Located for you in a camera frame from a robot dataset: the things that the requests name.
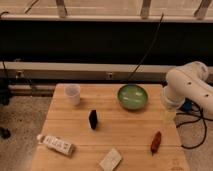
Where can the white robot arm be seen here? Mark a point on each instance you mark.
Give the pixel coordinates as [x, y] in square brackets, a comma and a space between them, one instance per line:
[188, 81]

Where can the translucent plastic cup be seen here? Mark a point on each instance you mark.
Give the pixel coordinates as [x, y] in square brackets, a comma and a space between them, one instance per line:
[72, 92]

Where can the green bowl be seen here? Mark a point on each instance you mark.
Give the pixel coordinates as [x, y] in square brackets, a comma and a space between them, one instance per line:
[132, 97]

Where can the white tube with label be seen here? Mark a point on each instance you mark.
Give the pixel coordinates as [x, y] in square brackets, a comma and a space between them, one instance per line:
[56, 144]

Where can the black eraser block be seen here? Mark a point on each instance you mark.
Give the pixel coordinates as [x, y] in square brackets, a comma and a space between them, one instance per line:
[93, 119]

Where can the red-brown pepper toy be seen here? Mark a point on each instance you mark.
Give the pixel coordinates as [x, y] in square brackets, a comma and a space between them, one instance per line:
[155, 142]

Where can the beige sponge pad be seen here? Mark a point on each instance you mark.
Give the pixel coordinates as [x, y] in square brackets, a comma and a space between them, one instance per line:
[111, 160]

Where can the translucent cylindrical end effector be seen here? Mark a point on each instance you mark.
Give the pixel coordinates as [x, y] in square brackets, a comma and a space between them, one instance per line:
[169, 116]

